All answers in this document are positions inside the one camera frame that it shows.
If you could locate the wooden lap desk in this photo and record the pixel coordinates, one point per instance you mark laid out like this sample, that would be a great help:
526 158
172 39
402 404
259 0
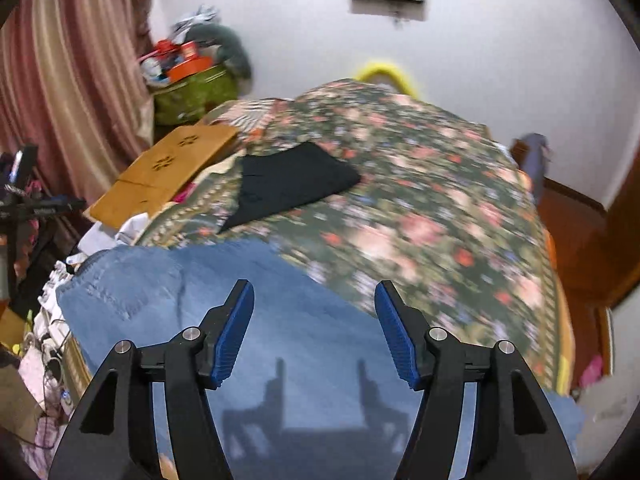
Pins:
160 172

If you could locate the green storage bag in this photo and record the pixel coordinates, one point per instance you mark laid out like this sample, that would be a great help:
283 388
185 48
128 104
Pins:
192 92

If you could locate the blue denim pants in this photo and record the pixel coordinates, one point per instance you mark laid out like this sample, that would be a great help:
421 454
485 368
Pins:
310 320

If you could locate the yellow headboard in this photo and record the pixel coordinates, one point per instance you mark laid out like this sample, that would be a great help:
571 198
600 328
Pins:
387 72

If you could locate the wooden door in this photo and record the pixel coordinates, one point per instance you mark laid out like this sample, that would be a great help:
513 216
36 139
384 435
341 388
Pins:
595 240

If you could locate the pink striped curtain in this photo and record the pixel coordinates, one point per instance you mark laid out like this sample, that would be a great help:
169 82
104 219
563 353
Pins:
65 95

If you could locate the blue hanging garment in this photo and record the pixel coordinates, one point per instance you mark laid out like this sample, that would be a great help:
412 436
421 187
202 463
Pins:
536 160

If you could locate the black folded garment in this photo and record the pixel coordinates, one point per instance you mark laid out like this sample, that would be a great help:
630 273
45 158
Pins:
285 182

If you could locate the orange round box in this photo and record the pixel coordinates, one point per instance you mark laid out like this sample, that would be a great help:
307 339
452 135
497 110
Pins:
190 67

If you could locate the black tripod stand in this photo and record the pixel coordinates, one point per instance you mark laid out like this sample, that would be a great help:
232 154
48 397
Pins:
25 210

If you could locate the floral bedspread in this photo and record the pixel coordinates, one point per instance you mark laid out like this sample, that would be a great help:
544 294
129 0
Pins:
425 210

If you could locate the grey-green cloth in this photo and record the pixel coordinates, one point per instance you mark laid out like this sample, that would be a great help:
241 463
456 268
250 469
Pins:
227 42

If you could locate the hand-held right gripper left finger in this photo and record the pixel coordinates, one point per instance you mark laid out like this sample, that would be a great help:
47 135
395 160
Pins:
234 332

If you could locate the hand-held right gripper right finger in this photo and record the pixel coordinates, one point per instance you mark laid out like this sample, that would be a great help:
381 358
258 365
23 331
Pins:
395 332

